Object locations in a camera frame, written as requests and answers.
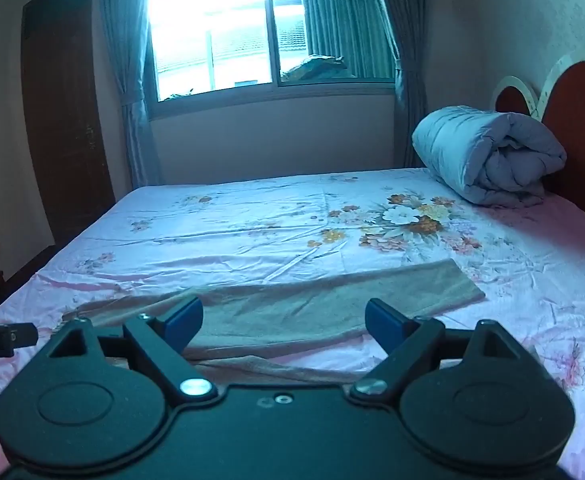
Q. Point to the bed with floral sheet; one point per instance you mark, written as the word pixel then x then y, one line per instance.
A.
pixel 272 230

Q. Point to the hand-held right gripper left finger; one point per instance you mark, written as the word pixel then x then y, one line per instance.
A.
pixel 185 320

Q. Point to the rolled grey-blue duvet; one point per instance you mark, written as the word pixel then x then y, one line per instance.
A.
pixel 472 150

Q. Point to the brown wooden wardrobe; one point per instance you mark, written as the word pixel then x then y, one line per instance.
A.
pixel 62 110

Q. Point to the window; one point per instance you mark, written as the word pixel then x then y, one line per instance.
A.
pixel 212 35

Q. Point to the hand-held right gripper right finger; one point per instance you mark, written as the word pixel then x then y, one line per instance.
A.
pixel 385 322

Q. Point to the blue-grey curtain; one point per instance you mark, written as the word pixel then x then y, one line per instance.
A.
pixel 122 35
pixel 407 85

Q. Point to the brown pants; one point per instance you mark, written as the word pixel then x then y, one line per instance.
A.
pixel 297 305

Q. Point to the red wooden headboard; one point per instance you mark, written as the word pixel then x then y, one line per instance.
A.
pixel 582 125

